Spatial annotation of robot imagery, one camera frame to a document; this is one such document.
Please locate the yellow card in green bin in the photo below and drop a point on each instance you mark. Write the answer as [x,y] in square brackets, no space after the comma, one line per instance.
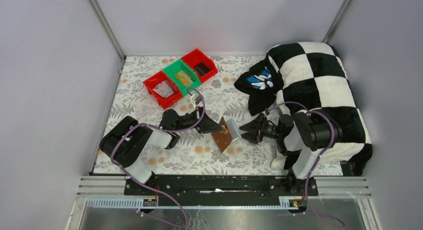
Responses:
[183,78]

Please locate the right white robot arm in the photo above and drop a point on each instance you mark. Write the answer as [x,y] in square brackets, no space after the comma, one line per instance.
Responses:
[307,135]

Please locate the black cap with blue logo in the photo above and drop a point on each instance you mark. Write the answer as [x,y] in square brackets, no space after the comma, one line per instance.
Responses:
[260,83]

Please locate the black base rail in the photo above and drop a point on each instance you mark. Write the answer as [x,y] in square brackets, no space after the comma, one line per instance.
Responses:
[224,190]

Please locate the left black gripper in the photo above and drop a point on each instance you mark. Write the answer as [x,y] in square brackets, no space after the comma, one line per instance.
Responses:
[200,123]

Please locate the brown leather card holder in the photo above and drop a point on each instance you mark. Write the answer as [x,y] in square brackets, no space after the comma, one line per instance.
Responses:
[229,134]

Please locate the green bin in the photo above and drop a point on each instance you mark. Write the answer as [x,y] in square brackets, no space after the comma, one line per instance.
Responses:
[177,66]

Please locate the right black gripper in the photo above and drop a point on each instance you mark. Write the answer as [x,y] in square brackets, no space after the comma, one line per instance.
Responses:
[261,129]

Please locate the red bin near left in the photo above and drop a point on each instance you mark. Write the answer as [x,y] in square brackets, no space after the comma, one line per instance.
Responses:
[152,81]

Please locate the black item in red bin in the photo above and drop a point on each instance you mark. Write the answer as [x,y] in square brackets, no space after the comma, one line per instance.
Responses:
[201,69]

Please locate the silver card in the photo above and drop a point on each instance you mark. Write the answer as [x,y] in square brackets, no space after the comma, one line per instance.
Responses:
[164,89]

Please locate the checkered black white pillow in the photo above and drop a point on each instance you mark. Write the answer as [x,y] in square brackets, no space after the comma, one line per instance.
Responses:
[312,73]

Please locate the floral table cloth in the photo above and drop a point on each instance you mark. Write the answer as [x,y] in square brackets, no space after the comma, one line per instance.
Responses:
[194,154]

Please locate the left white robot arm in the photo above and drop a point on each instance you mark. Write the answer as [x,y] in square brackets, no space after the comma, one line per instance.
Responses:
[126,141]

